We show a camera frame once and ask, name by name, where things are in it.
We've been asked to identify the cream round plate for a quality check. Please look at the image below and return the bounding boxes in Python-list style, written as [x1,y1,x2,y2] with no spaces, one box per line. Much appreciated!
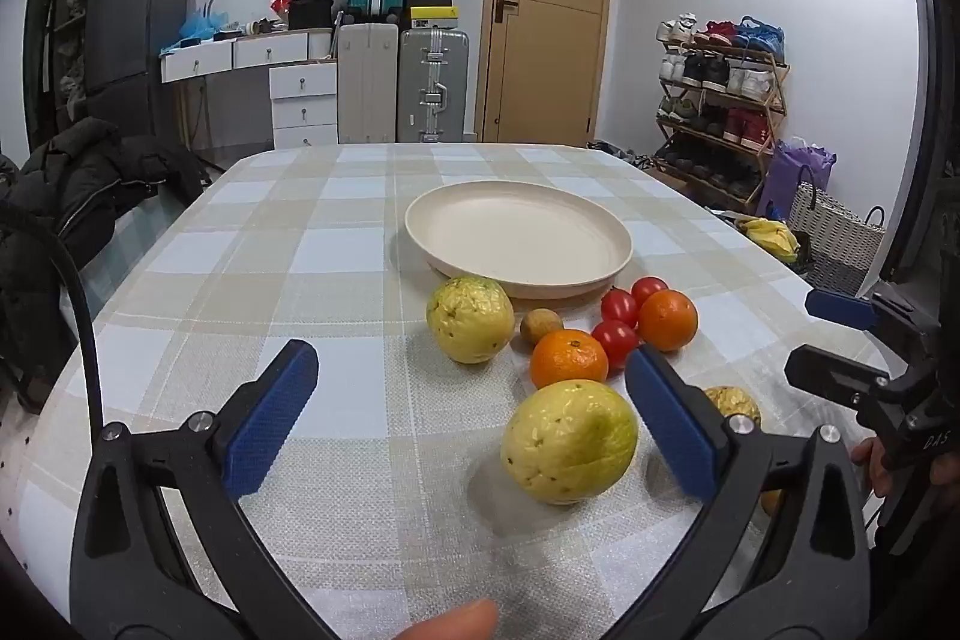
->
[405,182,633,301]

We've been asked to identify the wrinkled yellow passion fruit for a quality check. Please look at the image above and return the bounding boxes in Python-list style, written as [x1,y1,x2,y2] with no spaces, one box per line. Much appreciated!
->
[703,385,763,429]

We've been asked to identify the beige suitcase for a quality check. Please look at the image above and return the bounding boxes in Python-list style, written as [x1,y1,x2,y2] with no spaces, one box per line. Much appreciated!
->
[336,21,400,145]

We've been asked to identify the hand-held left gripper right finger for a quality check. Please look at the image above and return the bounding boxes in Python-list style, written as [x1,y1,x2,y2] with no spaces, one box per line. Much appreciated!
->
[600,344,875,640]

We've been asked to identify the black bag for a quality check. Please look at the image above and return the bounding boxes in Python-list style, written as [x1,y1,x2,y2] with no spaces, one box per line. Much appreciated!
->
[289,0,335,31]

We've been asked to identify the wooden door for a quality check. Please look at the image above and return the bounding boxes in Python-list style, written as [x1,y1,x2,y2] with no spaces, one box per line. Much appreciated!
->
[480,0,614,145]

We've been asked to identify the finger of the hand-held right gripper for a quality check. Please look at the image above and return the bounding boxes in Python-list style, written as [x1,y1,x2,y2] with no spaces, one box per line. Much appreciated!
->
[784,344,893,416]
[806,287,880,332]

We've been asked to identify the woven basket bag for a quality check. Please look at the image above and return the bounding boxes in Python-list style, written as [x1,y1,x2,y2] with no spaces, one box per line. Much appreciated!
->
[784,179,890,296]

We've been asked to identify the purple bag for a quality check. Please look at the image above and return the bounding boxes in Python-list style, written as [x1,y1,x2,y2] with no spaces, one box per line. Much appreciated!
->
[757,137,837,221]

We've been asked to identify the blue plastic bag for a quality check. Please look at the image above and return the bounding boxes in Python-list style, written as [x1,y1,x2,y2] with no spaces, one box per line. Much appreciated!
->
[178,8,230,43]

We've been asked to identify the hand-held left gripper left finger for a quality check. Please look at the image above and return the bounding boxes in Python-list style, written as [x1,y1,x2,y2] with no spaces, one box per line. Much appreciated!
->
[69,340,353,640]

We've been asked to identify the person's right hand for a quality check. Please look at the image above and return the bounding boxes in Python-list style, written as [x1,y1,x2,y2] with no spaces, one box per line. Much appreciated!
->
[850,436,897,500]

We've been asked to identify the yellow guava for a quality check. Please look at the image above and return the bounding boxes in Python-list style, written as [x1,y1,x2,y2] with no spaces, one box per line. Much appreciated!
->
[501,379,640,506]
[426,275,517,365]

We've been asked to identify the white drawer cabinet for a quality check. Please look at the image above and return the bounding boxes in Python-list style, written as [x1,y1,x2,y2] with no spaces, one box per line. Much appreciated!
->
[268,61,340,150]

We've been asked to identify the dark grey refrigerator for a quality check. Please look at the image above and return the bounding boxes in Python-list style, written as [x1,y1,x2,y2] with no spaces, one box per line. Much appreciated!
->
[84,0,192,142]

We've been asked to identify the silver suitcase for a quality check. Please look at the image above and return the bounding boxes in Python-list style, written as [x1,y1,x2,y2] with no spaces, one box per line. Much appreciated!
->
[397,28,470,143]

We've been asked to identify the orange tangerine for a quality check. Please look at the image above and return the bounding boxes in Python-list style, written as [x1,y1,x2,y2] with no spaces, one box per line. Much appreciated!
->
[529,328,610,390]
[637,289,699,352]

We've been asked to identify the pile of loose shoes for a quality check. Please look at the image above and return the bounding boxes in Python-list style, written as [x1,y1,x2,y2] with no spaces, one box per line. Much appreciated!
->
[589,139,657,170]

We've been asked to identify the bunch of bananas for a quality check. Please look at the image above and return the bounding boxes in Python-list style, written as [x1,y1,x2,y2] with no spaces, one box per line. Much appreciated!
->
[735,217,802,262]

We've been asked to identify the white desk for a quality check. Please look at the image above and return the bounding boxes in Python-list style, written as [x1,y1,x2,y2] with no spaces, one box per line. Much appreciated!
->
[159,26,336,150]

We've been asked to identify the person's left hand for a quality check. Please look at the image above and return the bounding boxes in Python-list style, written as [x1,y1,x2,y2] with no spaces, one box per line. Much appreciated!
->
[390,599,500,640]

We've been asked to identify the black jacket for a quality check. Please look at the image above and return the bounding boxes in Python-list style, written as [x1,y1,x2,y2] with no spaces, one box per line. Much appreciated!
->
[0,117,203,416]

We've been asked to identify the dark shelf cabinet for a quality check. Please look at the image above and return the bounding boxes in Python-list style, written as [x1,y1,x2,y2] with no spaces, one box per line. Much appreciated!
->
[22,0,98,139]

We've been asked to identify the black cable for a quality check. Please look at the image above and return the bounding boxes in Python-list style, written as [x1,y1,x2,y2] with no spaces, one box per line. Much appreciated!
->
[0,201,106,431]

